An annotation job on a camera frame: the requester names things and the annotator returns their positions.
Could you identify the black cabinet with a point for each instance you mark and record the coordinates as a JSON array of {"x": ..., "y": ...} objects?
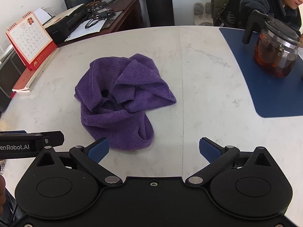
[{"x": 158, "y": 9}]

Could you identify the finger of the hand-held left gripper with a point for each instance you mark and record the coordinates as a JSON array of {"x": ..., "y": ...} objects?
[{"x": 55, "y": 138}]

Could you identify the black power adapter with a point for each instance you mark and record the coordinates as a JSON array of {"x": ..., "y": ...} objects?
[{"x": 104, "y": 13}]

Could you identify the black printer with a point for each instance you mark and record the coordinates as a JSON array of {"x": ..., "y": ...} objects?
[{"x": 71, "y": 21}]

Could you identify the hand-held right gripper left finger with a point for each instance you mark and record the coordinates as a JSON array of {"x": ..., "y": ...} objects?
[{"x": 98, "y": 150}]

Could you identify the red and white book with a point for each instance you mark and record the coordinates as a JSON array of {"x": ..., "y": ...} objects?
[{"x": 26, "y": 80}]

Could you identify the dark desk pad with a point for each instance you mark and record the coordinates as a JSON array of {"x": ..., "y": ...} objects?
[{"x": 113, "y": 20}]

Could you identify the red desk calendar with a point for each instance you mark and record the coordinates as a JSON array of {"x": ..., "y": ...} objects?
[{"x": 33, "y": 40}]

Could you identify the black eyeglasses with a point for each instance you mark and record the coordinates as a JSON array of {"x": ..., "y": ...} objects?
[{"x": 91, "y": 23}]

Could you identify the blue table mat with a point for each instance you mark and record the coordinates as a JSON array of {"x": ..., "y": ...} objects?
[{"x": 272, "y": 89}]

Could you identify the dark wooden desk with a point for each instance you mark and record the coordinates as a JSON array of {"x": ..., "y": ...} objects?
[{"x": 127, "y": 11}]

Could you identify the white paper sheet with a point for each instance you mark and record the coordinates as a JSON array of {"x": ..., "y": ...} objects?
[{"x": 80, "y": 32}]

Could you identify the black computer case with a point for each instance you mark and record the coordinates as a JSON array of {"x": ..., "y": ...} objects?
[{"x": 9, "y": 75}]

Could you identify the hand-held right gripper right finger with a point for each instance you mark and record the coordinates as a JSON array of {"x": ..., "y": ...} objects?
[{"x": 208, "y": 150}]

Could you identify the grey plush slippers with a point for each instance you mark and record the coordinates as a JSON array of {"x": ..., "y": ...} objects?
[{"x": 200, "y": 9}]

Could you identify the person's left hand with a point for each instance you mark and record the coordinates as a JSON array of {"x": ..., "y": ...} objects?
[{"x": 2, "y": 191}]

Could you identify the person's dark trousers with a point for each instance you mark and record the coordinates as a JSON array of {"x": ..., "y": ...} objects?
[{"x": 11, "y": 210}]

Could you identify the purple towel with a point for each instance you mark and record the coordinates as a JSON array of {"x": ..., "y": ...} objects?
[{"x": 101, "y": 75}]

